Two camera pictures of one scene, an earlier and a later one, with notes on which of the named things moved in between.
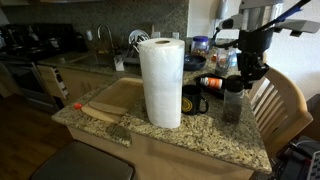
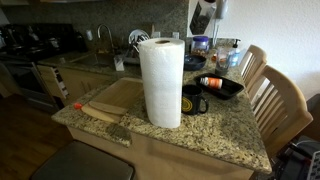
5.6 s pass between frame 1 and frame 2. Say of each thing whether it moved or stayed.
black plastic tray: stayed
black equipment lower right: stayed
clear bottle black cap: moved
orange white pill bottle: stayed
